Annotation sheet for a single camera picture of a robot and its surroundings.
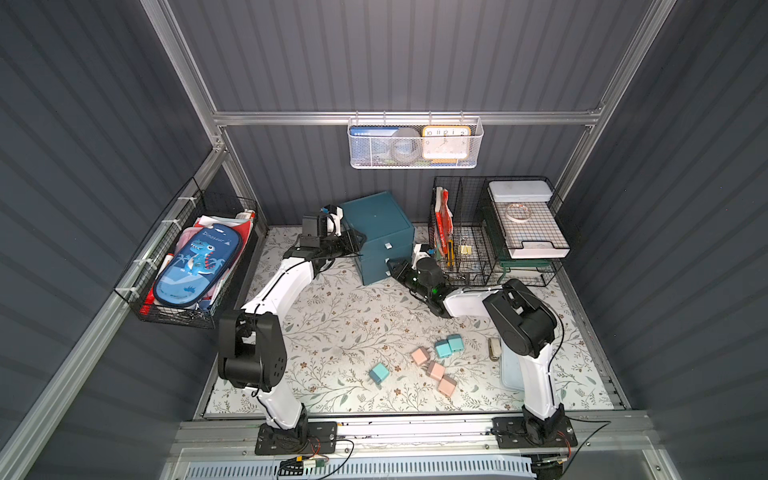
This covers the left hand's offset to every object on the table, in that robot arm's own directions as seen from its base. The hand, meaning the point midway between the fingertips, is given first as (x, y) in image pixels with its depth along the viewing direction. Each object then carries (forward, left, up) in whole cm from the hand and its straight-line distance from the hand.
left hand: (365, 239), depth 88 cm
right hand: (0, -9, -10) cm, 13 cm away
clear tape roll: (+12, -50, -1) cm, 51 cm away
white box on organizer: (+20, -52, +2) cm, 56 cm away
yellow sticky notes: (+13, -36, -20) cm, 43 cm away
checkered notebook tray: (+4, -51, -1) cm, 51 cm away
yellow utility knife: (+12, -30, -20) cm, 38 cm away
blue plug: (-32, -4, -20) cm, 38 cm away
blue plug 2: (-25, -23, -20) cm, 40 cm away
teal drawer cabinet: (+1, -7, +2) cm, 7 cm away
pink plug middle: (-32, -21, -20) cm, 43 cm away
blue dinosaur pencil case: (-20, +35, +13) cm, 42 cm away
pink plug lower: (-36, -23, -20) cm, 47 cm away
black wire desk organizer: (+16, -42, -13) cm, 47 cm away
